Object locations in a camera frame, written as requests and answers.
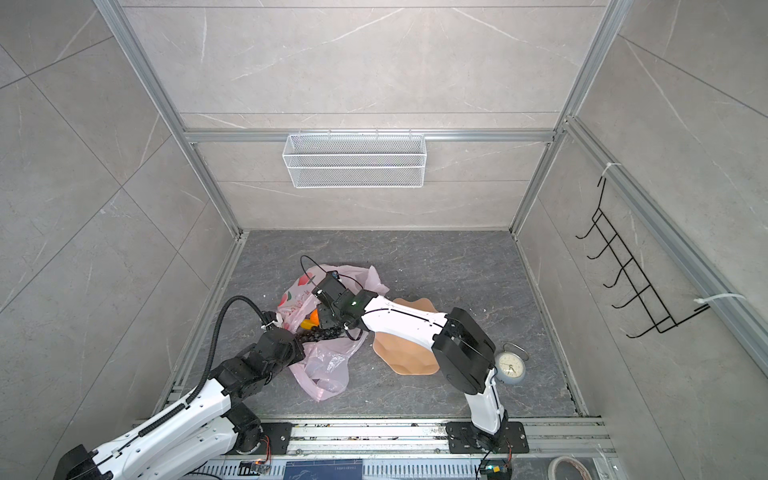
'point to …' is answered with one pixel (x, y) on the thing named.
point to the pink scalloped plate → (403, 353)
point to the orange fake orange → (314, 317)
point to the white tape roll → (552, 469)
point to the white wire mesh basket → (355, 161)
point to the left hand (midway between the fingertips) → (302, 334)
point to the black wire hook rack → (640, 285)
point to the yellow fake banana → (307, 324)
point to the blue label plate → (342, 469)
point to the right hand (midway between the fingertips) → (328, 312)
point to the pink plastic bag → (323, 369)
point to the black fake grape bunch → (320, 334)
